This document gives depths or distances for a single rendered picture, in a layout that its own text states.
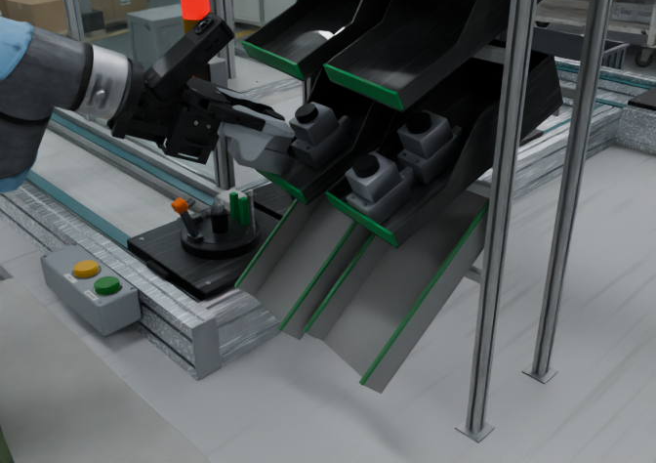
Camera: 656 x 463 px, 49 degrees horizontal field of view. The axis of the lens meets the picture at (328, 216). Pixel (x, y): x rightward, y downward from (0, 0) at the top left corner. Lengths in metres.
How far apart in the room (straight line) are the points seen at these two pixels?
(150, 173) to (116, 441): 0.72
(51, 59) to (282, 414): 0.58
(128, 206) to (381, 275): 0.74
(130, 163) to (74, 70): 0.92
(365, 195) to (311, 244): 0.24
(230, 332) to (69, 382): 0.26
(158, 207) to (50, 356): 0.43
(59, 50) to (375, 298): 0.49
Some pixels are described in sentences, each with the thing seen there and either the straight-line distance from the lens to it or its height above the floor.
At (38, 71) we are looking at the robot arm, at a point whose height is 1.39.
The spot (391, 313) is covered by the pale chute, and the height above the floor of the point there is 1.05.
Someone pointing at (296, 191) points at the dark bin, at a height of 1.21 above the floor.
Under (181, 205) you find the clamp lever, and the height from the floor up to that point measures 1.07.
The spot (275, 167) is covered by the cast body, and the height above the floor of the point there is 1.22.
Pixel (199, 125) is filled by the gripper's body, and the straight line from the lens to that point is 0.85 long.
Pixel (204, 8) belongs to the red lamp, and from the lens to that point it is 1.34.
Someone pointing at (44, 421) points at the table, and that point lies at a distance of 1.14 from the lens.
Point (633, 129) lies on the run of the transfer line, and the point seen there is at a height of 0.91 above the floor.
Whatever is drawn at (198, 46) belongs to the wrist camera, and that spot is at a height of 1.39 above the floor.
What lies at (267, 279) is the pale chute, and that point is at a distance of 1.07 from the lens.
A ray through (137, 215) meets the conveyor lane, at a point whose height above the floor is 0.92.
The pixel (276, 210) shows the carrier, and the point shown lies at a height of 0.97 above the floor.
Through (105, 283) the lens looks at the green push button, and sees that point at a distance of 1.19.
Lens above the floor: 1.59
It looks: 28 degrees down
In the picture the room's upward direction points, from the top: 1 degrees counter-clockwise
